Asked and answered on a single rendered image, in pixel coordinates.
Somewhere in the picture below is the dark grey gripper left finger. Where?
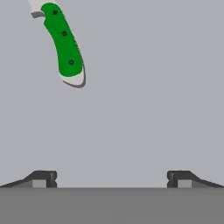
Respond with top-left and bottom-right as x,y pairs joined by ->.
0,170 -> 58,189

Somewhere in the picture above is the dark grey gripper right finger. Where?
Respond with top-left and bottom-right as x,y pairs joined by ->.
166,170 -> 224,189

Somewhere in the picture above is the grey drawer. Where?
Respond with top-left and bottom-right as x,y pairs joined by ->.
0,0 -> 224,189

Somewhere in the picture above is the green-handled knife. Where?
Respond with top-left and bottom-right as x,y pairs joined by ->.
27,0 -> 87,89

